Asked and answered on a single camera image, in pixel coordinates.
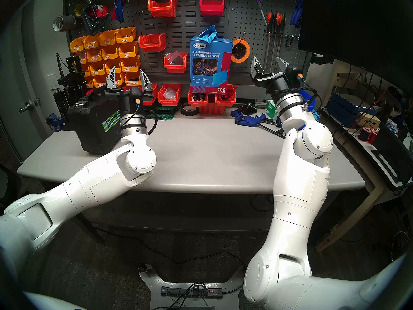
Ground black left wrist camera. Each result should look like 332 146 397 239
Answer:
129 86 145 107

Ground brown cardboard box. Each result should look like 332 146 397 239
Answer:
357 112 381 129

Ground black monitor mount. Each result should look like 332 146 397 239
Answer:
310 53 334 65

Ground blue microfiber cloth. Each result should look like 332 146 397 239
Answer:
199 25 218 42

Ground black power strip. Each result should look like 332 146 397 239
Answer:
160 286 224 299

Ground blue storage box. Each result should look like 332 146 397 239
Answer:
327 92 360 126

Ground orange tape roll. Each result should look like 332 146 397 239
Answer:
231 39 250 63

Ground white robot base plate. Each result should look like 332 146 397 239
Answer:
138 263 252 310

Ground blue bench vise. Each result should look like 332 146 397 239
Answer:
45 113 66 132

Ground black tool box green sticker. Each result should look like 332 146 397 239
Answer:
66 86 129 154

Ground purple handled scissors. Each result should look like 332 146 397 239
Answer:
249 0 267 26

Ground black floor cable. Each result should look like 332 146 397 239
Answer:
92 227 249 271

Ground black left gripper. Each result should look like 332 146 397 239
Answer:
106 66 154 118

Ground blue cleaning cloths box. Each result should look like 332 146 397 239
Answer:
189 36 233 93

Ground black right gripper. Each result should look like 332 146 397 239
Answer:
251 56 292 95

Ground silver door handle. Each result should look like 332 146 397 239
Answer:
18 99 41 113

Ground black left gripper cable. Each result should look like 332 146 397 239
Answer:
124 101 159 135

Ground grey duct tape roll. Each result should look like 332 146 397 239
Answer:
53 15 76 32

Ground black monitor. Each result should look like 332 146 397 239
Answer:
297 0 413 93

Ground red white hand tool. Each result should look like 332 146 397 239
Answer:
90 4 110 18

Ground green white wipes box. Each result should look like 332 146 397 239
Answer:
265 100 278 120

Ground dark pegboard wall panel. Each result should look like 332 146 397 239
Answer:
63 0 307 85

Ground blue plastic object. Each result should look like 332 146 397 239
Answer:
298 90 320 121

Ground black white equipment case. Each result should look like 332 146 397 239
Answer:
371 124 413 192

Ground black braided right gripper cable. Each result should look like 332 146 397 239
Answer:
266 86 319 112

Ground black metal clamp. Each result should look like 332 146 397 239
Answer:
81 0 112 35

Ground dark table leg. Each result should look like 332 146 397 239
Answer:
73 214 105 243

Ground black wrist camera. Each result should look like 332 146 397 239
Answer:
287 65 306 83
129 86 145 107

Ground orange black screwdriver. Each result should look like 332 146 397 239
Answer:
274 12 282 71
279 13 287 63
265 11 274 69

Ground blue bar clamp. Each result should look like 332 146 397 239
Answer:
231 109 286 139

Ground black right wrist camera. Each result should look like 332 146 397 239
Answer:
287 65 306 83

